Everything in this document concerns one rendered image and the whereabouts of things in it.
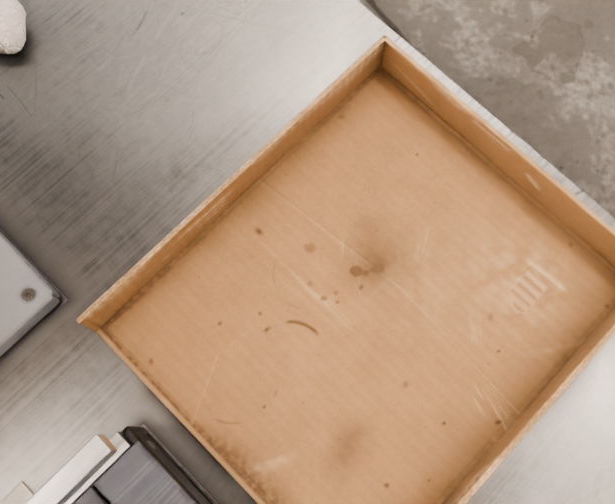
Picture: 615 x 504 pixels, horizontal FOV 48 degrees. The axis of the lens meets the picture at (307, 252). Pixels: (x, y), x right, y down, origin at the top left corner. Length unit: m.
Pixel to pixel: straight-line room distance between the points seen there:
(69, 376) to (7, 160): 0.17
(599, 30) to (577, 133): 0.25
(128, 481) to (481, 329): 0.26
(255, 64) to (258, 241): 0.15
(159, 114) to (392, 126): 0.18
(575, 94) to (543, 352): 1.13
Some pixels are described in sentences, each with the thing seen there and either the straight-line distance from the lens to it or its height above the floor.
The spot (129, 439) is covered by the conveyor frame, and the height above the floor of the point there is 0.88.
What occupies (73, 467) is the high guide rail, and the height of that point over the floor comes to 0.96.
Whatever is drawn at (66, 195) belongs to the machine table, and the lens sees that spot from 0.56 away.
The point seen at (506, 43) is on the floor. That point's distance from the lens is 1.62.
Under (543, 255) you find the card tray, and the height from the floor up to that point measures 0.83.
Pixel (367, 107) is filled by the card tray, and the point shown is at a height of 0.83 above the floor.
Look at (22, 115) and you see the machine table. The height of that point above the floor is 0.83.
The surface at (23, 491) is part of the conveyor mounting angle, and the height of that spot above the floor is 0.83.
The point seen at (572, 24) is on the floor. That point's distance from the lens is 1.69.
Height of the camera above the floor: 1.32
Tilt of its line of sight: 75 degrees down
